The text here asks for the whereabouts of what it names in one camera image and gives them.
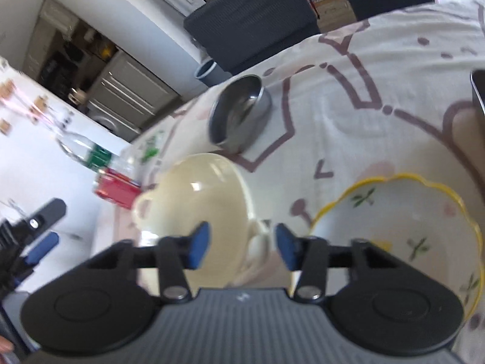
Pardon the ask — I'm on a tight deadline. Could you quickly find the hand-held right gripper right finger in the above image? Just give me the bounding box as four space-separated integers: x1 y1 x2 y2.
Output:
275 223 396 305

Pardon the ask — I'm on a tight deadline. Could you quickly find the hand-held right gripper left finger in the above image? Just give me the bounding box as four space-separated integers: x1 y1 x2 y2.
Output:
87 222 211 305

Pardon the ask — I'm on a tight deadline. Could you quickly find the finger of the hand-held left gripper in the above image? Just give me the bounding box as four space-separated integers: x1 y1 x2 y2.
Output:
23 232 60 267
21 198 68 238

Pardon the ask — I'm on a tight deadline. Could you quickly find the cream bowl with handles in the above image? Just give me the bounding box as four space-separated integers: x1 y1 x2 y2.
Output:
131 153 271 289

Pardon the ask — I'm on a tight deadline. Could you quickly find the floral bowl with yellow rim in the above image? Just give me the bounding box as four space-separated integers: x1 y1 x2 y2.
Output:
308 173 485 323

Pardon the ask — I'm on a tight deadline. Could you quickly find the rounded dark metal bowl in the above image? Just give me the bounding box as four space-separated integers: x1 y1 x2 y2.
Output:
206 75 273 154

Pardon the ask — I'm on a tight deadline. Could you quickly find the rectangular metal container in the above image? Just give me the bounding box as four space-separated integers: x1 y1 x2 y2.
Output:
470 69 485 119

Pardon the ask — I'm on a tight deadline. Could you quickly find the red soda can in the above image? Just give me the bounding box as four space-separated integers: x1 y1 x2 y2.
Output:
93 170 142 210

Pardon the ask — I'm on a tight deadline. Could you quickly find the clear plastic water bottle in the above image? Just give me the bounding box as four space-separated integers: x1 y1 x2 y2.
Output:
56 131 131 173

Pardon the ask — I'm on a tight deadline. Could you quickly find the green packet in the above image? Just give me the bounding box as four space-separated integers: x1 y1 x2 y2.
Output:
138 133 165 163

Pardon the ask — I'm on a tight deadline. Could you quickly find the washing machine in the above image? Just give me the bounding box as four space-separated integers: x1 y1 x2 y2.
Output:
88 112 131 138

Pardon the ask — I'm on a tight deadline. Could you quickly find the grey kitchen cabinet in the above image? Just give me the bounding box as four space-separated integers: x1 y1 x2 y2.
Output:
23 0 179 142

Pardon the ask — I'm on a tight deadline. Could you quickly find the grey waste bin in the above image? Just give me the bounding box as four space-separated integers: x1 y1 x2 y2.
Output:
195 60 223 86

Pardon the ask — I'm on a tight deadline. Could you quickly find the printed cartoon tablecloth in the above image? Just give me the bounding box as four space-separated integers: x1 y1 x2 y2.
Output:
91 0 485 364

